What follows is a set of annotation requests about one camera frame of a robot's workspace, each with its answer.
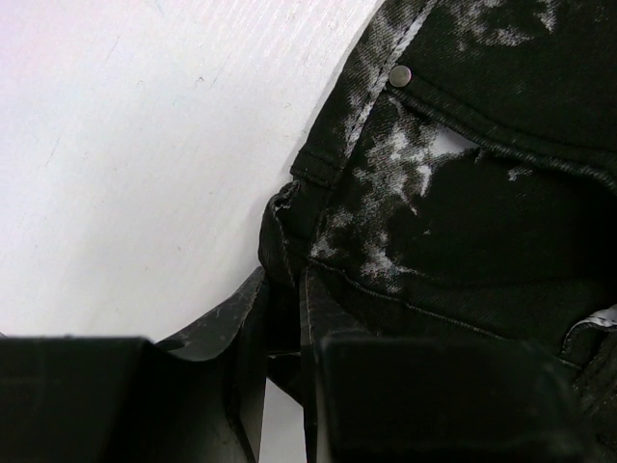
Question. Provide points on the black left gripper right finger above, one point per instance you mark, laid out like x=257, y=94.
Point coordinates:
x=382, y=399

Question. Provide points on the black white tie-dye trousers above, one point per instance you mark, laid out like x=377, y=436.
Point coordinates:
x=460, y=181

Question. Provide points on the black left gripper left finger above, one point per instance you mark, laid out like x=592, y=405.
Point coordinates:
x=196, y=396

